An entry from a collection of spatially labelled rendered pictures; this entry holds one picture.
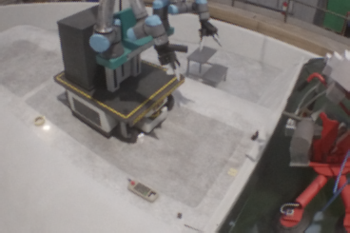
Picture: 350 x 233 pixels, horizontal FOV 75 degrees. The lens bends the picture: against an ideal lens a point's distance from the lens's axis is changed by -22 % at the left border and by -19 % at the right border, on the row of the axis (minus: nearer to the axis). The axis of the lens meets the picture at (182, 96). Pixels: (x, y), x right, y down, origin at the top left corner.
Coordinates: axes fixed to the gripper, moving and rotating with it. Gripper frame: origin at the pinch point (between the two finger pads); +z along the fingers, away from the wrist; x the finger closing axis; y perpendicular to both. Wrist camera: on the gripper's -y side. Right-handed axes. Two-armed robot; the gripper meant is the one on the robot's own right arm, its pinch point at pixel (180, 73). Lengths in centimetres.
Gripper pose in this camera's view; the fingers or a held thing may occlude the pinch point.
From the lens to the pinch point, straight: 154.7
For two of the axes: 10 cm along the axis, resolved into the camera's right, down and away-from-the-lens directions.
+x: -0.2, 5.5, -8.4
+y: -9.3, 2.9, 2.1
